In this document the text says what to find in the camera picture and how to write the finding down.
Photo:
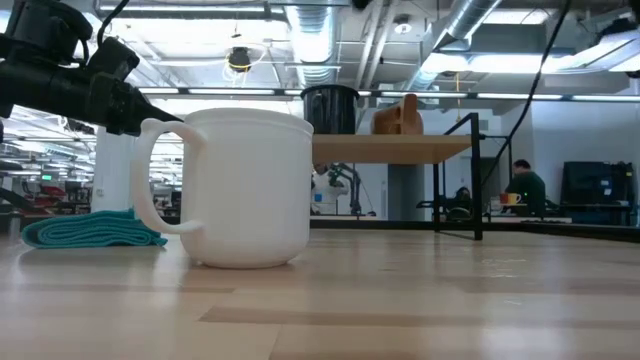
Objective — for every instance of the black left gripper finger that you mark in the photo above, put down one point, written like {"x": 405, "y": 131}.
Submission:
{"x": 155, "y": 114}

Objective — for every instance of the white mug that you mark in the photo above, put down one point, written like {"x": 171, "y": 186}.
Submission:
{"x": 245, "y": 190}

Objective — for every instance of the black mug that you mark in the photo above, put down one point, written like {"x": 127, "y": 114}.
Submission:
{"x": 330, "y": 110}

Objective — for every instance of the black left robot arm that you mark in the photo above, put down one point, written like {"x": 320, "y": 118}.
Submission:
{"x": 42, "y": 27}

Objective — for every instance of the wooden shelf with black legs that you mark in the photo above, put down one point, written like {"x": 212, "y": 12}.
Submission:
{"x": 390, "y": 149}

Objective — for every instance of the white pillar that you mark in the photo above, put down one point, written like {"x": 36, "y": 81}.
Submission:
{"x": 112, "y": 170}

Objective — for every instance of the linear ceiling light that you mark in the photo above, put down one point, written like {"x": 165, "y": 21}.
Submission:
{"x": 230, "y": 91}

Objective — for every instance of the round black ceiling fixture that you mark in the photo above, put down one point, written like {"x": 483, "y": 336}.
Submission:
{"x": 240, "y": 59}

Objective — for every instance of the folded teal cloth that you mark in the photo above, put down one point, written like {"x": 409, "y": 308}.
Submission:
{"x": 90, "y": 230}

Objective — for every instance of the white machine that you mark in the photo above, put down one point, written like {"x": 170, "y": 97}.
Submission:
{"x": 327, "y": 192}

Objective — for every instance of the white smoke detector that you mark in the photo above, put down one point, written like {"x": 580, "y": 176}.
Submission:
{"x": 402, "y": 27}

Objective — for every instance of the grey pillar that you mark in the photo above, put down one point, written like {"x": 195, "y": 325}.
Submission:
{"x": 406, "y": 192}

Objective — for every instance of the person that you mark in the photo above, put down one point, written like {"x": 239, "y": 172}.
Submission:
{"x": 527, "y": 192}
{"x": 462, "y": 196}

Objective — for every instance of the orange mug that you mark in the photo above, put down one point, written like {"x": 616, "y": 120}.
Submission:
{"x": 503, "y": 198}

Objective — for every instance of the yellow mug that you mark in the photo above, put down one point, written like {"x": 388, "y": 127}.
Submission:
{"x": 513, "y": 198}

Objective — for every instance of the black equipment rack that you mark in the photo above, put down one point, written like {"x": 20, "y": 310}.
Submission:
{"x": 595, "y": 190}

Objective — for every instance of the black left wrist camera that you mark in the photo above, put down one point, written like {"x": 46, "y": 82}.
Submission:
{"x": 114, "y": 57}

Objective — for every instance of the silver ceiling duct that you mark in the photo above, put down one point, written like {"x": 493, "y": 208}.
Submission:
{"x": 467, "y": 17}
{"x": 312, "y": 40}

